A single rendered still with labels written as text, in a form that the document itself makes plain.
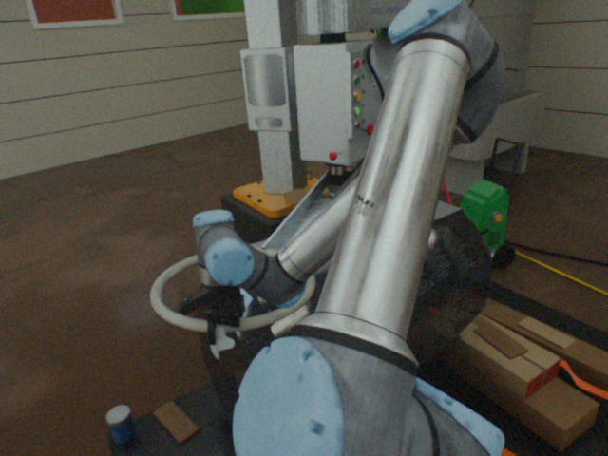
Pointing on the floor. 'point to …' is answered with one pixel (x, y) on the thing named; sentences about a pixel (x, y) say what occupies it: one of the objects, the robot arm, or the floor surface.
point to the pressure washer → (492, 210)
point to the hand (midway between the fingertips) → (218, 347)
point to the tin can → (121, 424)
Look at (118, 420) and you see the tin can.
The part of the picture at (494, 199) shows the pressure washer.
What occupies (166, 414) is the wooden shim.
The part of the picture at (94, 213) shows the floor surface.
